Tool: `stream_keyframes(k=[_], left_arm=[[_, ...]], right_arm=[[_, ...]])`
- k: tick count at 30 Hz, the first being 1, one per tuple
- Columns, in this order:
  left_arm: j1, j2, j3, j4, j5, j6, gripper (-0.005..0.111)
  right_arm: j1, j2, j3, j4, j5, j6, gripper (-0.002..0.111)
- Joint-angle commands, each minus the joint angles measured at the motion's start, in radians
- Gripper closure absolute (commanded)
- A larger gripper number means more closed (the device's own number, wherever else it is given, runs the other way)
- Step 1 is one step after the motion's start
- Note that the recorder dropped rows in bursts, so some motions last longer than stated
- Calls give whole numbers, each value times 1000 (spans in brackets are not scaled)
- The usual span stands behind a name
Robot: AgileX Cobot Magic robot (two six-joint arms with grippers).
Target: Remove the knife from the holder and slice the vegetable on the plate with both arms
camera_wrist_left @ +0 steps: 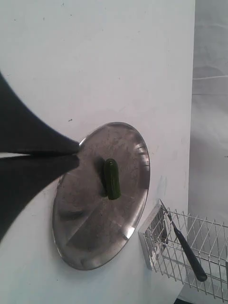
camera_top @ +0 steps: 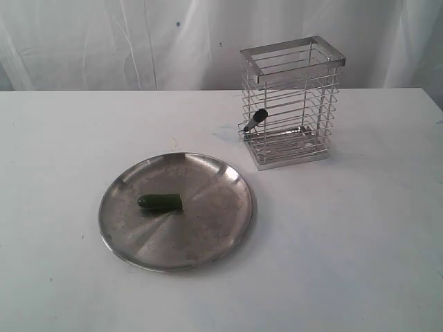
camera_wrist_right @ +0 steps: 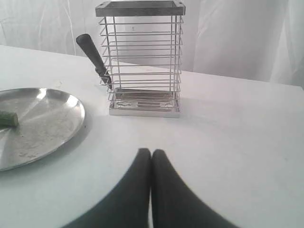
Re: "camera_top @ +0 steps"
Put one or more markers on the black handled kitchen knife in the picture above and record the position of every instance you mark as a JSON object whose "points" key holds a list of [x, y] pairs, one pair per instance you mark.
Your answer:
{"points": [[259, 116]]}

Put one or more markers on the green cucumber piece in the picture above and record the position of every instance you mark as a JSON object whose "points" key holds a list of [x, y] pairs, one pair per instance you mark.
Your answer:
{"points": [[160, 202]]}

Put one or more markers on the wire metal utensil holder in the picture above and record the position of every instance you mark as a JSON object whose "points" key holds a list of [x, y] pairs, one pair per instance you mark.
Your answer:
{"points": [[296, 82]]}

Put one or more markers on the round stainless steel plate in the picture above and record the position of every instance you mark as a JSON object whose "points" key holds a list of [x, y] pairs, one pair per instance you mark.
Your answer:
{"points": [[218, 207]]}

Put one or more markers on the white backdrop curtain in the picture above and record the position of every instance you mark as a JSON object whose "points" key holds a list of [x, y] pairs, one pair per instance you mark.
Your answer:
{"points": [[193, 45]]}

